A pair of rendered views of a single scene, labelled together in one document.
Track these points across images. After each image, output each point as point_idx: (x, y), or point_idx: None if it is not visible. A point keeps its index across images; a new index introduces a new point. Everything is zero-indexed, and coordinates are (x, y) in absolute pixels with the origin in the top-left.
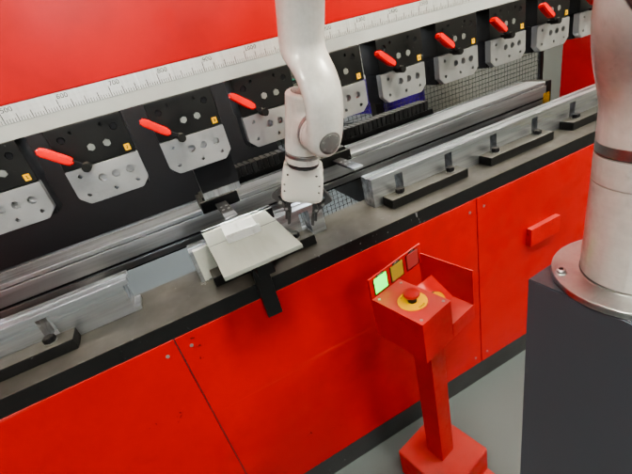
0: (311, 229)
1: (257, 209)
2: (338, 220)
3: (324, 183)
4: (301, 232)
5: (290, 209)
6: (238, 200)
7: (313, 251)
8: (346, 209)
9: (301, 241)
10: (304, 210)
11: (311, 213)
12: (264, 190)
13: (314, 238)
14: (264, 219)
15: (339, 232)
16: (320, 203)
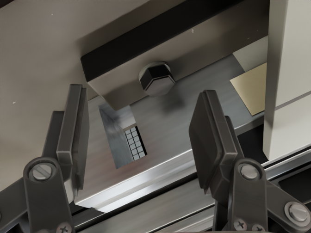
0: (102, 113)
1: (283, 163)
2: (30, 145)
3: (85, 225)
4: (133, 95)
5: (220, 171)
6: (282, 182)
7: (85, 10)
8: (18, 177)
9: (133, 54)
10: (127, 169)
11: (102, 161)
12: (211, 206)
13: (86, 70)
14: (307, 116)
15: (8, 100)
16: (7, 230)
